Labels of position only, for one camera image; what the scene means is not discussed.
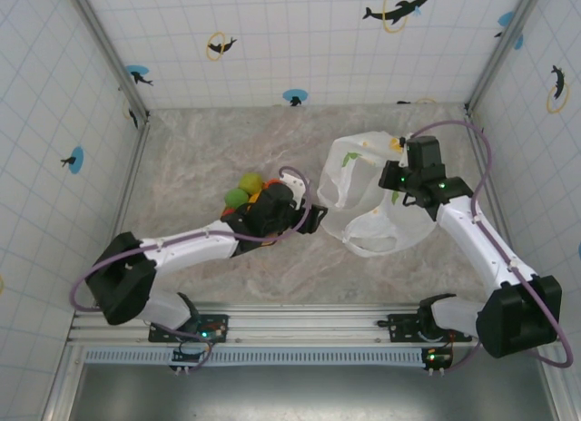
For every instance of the large smooth orange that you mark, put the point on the large smooth orange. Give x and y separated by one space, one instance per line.
254 197

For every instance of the bright green round fruit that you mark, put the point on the bright green round fruit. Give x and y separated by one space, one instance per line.
236 197

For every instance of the translucent printed plastic bag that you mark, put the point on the translucent printed plastic bag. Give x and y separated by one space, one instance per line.
381 239

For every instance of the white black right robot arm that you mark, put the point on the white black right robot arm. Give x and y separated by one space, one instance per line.
476 244

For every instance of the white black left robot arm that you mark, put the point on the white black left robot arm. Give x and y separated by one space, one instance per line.
190 248

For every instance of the small black connector board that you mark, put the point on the small black connector board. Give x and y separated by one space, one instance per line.
186 355
436 358

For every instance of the aluminium side rail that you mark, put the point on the aluminium side rail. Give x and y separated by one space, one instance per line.
503 212
131 176

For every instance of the aluminium mounting rail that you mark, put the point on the aluminium mounting rail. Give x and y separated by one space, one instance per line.
299 323

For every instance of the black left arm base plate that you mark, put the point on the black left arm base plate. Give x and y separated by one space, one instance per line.
220 323

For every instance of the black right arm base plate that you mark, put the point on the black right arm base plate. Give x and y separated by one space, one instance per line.
399 323

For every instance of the aluminium frame post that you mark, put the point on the aluminium frame post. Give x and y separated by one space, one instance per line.
504 44
109 53

